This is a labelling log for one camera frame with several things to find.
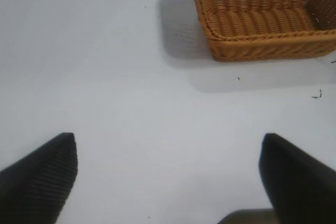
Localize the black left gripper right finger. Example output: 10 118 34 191
258 133 336 224

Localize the brown wicker basket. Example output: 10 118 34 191
191 0 336 63

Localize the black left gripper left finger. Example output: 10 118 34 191
0 132 79 224

